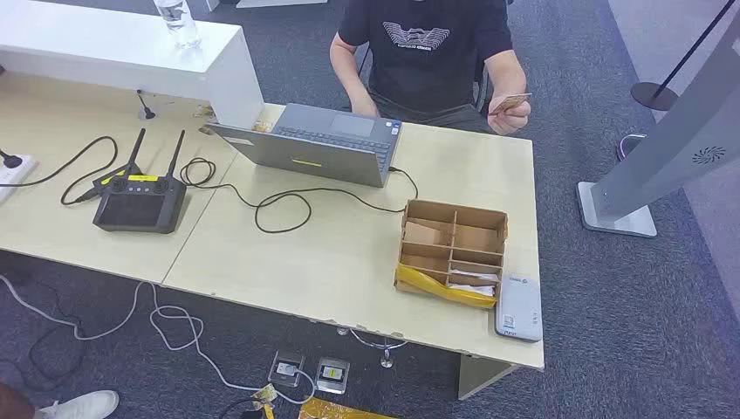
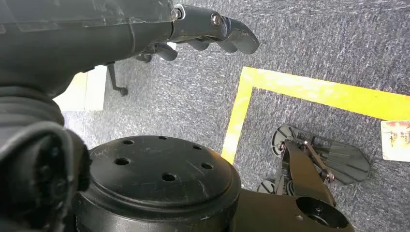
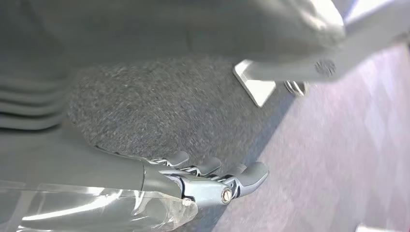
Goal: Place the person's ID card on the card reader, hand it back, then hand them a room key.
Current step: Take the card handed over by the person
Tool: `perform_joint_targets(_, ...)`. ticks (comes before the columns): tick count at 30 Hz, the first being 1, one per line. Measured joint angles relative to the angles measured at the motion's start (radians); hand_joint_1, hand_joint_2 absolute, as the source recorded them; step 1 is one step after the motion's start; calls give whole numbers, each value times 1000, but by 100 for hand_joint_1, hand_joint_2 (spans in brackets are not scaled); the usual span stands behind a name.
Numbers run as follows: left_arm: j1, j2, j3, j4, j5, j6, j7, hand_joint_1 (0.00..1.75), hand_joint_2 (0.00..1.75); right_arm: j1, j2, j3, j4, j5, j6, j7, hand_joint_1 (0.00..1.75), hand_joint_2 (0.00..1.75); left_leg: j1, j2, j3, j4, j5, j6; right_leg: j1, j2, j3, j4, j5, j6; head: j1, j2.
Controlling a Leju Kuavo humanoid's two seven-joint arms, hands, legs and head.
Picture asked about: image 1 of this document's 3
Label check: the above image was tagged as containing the person's left hand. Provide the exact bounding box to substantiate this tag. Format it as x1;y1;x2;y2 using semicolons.
487;95;531;136

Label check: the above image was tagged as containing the tan ID card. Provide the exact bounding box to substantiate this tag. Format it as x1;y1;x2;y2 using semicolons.
490;93;533;115

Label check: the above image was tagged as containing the person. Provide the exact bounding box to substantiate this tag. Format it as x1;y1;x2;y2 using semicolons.
329;0;531;136

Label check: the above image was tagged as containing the white card reader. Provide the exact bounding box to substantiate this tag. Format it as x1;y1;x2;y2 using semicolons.
494;272;544;343

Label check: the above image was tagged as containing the black office chair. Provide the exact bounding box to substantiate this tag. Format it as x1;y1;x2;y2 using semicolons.
353;41;492;113

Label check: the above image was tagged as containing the cardboard divider box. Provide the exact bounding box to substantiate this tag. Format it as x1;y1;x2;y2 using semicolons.
394;199;510;311

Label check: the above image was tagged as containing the grey kiosk stand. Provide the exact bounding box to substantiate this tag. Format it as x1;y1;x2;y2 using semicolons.
577;23;740;239

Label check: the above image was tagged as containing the grey open laptop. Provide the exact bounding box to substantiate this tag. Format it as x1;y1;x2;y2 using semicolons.
205;102;404;189

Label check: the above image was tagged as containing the desk leg panel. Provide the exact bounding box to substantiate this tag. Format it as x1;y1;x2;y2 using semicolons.
458;354;518;402

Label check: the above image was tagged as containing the floor socket box yellow label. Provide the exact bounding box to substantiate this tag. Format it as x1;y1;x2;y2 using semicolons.
315;357;352;395

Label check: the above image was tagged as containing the floor socket box open lid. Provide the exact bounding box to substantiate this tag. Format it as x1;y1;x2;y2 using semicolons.
268;350;305;388

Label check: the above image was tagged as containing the yellow plastic sheet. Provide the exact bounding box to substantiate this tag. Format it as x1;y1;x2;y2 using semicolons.
298;396;400;419

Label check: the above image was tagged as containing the clear plastic water bottle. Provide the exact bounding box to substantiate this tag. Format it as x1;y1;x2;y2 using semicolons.
153;0;202;51

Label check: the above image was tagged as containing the small black desk microphone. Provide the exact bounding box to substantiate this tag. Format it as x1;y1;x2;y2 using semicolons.
136;89;157;120

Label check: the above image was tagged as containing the small yellow tape scrap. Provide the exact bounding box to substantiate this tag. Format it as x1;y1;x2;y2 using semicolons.
251;383;278;419

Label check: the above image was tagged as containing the black remote controller with antennas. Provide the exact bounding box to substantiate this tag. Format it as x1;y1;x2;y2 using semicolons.
92;127;188;235

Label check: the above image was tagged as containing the white raised counter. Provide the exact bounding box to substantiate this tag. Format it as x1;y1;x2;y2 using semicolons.
0;0;266;129

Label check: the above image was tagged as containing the white power strip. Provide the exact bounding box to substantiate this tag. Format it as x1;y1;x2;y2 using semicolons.
0;154;40;204

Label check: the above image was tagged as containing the white shoe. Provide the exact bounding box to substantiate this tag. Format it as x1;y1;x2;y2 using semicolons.
34;390;120;419

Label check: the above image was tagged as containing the bystander leg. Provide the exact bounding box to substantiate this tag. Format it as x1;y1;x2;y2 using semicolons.
0;381;37;419

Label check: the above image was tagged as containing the black stanchion post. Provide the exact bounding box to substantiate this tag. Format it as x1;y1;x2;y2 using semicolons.
630;0;738;112

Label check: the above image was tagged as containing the black laptop power cable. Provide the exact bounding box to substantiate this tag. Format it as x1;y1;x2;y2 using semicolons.
179;157;420;235

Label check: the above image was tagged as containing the white floor cable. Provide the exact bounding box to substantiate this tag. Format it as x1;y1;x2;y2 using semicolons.
0;274;318;406

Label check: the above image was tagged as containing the black controller cable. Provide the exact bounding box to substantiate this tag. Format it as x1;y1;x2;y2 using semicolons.
0;135;120;206

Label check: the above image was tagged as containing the black floor cable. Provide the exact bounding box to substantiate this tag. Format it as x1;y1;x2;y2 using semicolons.
0;277;88;391

